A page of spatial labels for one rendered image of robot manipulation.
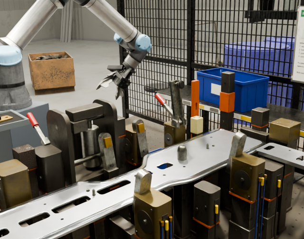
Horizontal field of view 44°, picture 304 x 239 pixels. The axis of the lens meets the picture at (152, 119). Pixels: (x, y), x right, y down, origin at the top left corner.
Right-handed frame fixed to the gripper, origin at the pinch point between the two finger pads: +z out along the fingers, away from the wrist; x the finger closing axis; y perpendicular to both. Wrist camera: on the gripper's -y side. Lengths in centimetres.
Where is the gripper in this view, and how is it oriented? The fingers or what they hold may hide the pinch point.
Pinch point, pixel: (105, 94)
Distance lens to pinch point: 201.1
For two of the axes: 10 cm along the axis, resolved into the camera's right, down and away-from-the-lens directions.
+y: 5.1, 5.4, -6.7
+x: 6.2, 3.1, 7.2
